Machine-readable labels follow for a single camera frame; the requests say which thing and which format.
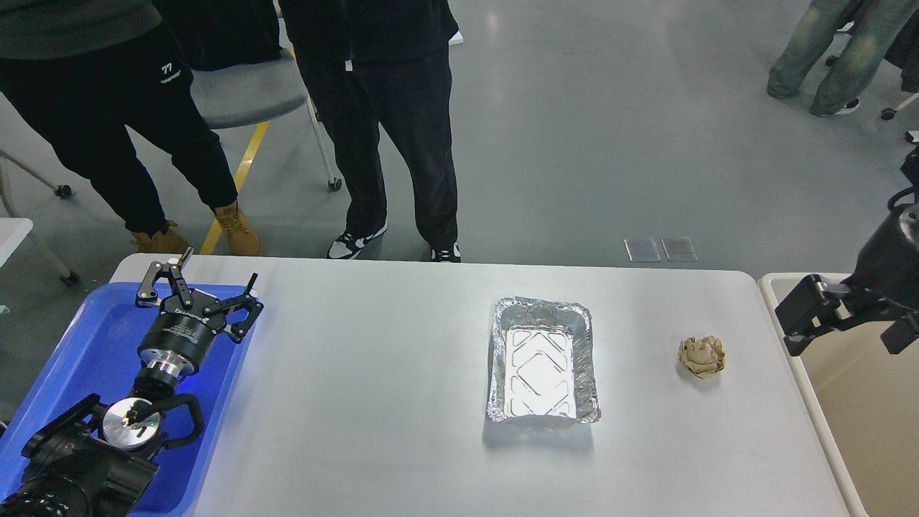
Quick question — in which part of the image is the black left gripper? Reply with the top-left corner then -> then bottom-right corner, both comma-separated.
136,246 -> 265,376

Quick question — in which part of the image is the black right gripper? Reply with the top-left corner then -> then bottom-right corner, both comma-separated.
775,274 -> 918,357

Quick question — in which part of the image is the aluminium foil tray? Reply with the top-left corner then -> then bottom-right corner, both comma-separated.
485,297 -> 602,426

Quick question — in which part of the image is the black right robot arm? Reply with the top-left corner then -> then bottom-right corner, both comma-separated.
775,149 -> 918,357

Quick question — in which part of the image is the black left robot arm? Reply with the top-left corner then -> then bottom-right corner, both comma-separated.
2,250 -> 263,516

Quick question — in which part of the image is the beige plastic bin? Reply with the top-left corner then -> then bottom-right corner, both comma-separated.
759,272 -> 919,517

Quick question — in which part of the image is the blue plastic tray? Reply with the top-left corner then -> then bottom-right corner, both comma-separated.
1,282 -> 251,516

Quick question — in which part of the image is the crumpled brown paper ball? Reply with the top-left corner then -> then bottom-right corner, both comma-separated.
677,336 -> 727,379

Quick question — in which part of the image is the right floor plate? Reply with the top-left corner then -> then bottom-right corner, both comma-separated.
661,238 -> 699,262

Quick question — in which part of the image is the floor plate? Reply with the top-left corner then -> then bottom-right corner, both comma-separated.
661,238 -> 699,262
624,238 -> 662,263

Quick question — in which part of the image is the left floor plate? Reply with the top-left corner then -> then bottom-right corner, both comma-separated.
624,238 -> 662,263

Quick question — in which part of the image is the white side table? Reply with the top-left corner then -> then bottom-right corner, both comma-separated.
0,216 -> 33,267

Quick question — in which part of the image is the rolling chair base right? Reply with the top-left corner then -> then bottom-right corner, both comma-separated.
880,93 -> 919,144

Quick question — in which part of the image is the grey rolling chair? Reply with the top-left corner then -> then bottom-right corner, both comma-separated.
183,1 -> 342,191

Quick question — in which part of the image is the person in tan boots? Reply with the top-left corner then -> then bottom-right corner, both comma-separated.
1,1 -> 263,256

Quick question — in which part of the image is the person in black sneakers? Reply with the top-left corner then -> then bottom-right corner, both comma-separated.
279,1 -> 462,263

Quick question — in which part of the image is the person in green jeans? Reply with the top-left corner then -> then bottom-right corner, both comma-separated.
766,0 -> 919,117

